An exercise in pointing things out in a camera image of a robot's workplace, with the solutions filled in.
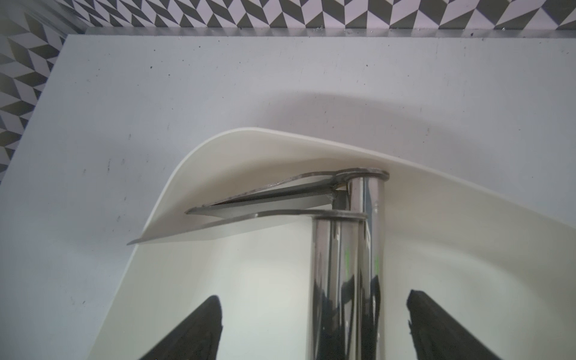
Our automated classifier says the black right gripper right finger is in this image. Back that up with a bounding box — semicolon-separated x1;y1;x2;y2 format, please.
406;289;499;360

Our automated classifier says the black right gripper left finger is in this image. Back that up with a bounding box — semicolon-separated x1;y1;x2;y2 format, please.
141;295;223;360

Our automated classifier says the cream plastic storage box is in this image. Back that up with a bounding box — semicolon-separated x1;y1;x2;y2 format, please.
88;128;575;359

